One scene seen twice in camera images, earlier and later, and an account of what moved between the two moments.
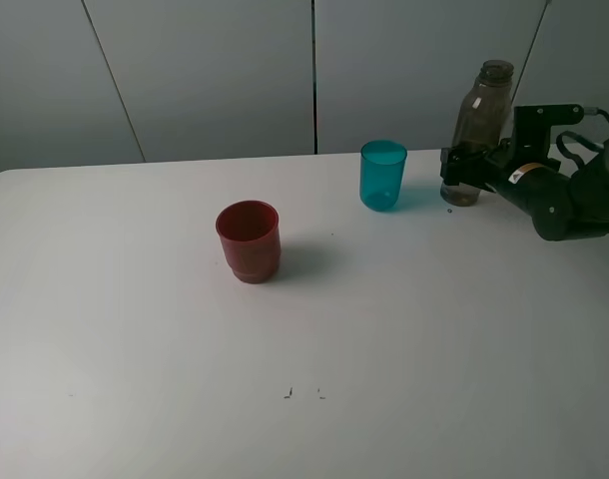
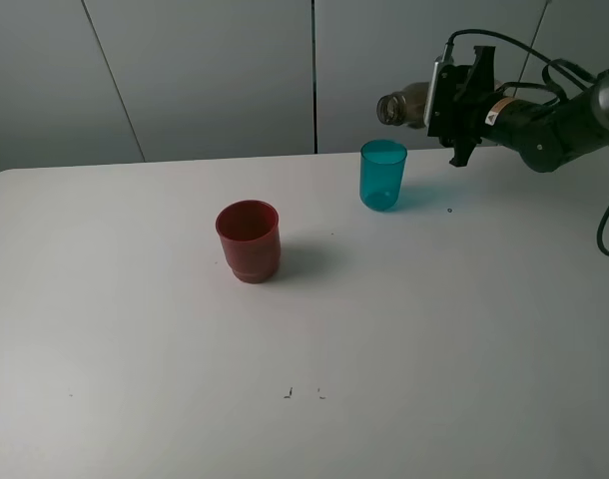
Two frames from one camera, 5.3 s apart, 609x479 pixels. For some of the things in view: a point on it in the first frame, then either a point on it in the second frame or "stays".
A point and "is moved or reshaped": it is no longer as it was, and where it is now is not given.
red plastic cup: [250, 238] stays
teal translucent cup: [381, 171] stays
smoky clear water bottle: [482, 123] is moved or reshaped
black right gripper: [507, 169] → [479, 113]
